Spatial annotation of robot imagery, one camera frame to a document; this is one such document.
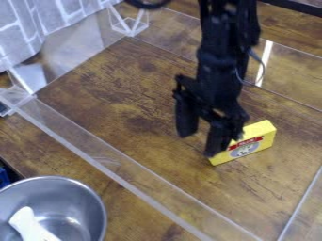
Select steel bowl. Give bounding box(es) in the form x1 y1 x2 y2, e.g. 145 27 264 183
0 176 107 241

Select black cable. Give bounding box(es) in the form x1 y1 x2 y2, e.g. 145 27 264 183
123 0 174 10

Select grey brick pattern cloth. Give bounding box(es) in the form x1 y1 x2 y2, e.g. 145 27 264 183
0 0 123 73

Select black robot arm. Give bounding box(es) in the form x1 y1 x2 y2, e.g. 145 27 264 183
172 0 260 157

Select blue object at edge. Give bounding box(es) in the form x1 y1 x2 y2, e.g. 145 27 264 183
0 167 11 188

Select yellow butter box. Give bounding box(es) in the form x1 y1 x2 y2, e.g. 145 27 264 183
208 120 276 166

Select clear acrylic enclosure wall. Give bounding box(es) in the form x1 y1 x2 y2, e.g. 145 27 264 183
0 0 322 241

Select white handle in bowl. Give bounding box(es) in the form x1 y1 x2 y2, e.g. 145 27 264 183
9 206 61 241

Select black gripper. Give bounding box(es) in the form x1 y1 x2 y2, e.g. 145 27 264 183
172 48 248 157

